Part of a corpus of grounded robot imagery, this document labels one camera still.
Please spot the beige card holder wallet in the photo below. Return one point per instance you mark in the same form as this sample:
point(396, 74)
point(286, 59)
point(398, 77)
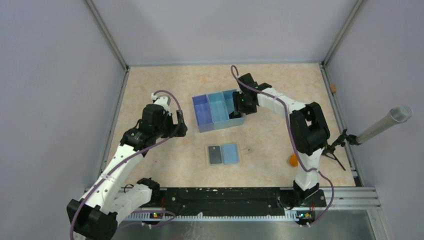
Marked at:
point(230, 154)

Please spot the single black credit card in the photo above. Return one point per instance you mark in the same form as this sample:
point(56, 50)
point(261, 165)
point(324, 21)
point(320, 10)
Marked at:
point(214, 154)

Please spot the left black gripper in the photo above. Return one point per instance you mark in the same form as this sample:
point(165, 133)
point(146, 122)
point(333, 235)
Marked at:
point(173, 126)

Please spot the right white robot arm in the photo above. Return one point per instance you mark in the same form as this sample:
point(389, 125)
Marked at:
point(306, 125)

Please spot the small tan block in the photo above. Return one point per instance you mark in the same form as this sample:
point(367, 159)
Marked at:
point(332, 88)

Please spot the blue three-compartment box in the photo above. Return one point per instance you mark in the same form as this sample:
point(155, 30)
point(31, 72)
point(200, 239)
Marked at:
point(212, 111)

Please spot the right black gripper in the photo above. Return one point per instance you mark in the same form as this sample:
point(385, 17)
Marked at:
point(239, 108)

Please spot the silver microphone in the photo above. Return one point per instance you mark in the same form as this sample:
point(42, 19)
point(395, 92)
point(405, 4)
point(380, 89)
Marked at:
point(397, 115)

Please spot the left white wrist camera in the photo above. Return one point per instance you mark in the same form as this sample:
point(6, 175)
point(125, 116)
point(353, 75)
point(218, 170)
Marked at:
point(161, 100)

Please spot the orange cylindrical object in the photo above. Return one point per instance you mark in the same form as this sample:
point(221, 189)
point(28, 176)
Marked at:
point(293, 160)

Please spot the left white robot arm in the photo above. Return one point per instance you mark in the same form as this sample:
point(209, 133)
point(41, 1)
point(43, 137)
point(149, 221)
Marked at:
point(97, 214)

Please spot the black credit card stack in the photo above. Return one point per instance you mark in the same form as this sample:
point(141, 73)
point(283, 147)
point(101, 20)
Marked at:
point(234, 115)

